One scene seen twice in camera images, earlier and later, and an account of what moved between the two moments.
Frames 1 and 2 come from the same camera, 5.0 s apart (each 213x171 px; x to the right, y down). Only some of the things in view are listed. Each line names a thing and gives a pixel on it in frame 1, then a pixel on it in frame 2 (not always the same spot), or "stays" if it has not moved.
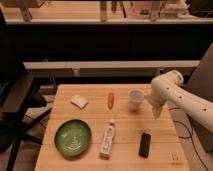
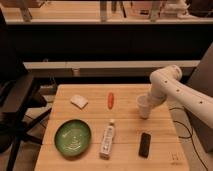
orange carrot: [110, 100] stays
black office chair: [20, 103] stays
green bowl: [72, 137] stays
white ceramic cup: [135, 97] -> [143, 105]
